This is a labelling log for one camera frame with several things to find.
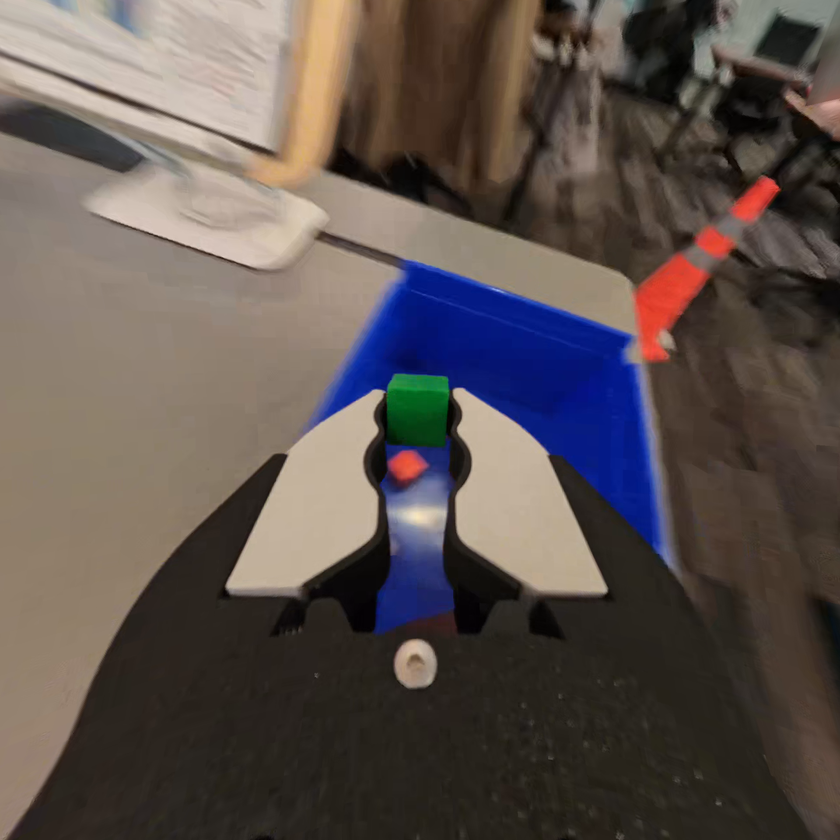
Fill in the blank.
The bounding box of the orange traffic cone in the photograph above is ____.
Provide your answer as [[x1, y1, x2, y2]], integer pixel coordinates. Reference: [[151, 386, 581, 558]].
[[633, 176, 782, 363]]

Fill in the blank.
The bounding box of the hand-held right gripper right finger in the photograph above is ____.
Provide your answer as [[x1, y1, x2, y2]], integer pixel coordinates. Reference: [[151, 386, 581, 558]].
[[443, 387, 609, 599]]

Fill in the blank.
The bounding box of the red wooden cube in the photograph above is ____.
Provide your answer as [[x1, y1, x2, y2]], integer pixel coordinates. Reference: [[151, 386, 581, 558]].
[[387, 450, 431, 488]]

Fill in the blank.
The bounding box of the white and wooden book stand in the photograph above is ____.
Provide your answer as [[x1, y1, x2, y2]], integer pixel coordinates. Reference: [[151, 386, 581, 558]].
[[0, 0, 358, 271]]

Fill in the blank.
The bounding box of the printed instruction sheet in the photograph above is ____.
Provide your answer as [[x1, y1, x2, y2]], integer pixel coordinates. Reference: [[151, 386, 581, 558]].
[[0, 0, 293, 152]]

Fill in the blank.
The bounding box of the blue plastic bin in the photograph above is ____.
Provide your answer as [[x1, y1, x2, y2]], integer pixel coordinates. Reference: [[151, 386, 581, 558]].
[[308, 259, 677, 637]]

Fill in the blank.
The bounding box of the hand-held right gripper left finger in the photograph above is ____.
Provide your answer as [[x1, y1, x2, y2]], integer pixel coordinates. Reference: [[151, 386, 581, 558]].
[[225, 388, 391, 598]]

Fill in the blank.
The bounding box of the newspaper sheet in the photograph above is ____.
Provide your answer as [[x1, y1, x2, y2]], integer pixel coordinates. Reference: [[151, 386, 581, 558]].
[[525, 33, 605, 185]]

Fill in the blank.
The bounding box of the green wooden cube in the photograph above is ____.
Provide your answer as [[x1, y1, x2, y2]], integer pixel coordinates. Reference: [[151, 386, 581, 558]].
[[386, 374, 450, 448]]

